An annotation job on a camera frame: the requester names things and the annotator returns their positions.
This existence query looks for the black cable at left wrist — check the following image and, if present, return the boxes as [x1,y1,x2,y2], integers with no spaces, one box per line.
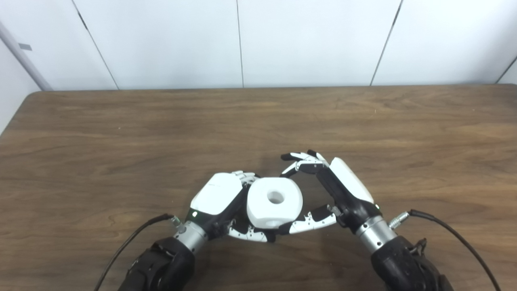
[94,213,181,291]

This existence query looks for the black cable at right wrist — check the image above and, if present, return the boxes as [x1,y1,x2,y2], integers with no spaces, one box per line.
[389,209,502,291]

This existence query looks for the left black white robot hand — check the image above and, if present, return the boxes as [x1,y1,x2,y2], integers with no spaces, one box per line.
[187,171,279,243]

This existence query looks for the grey wall corner trim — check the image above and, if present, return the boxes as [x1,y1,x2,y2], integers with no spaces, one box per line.
[0,20,53,91]

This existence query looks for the round white plastic piece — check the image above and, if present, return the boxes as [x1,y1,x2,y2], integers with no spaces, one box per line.
[247,177,303,229]

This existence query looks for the thin black wire on arm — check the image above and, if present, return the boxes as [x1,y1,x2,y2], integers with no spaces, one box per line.
[409,238,428,255]

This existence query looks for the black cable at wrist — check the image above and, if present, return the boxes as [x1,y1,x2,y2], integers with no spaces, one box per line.
[389,209,502,291]
[94,213,181,291]

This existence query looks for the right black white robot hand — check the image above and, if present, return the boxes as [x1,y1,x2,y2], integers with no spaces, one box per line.
[279,150,382,235]

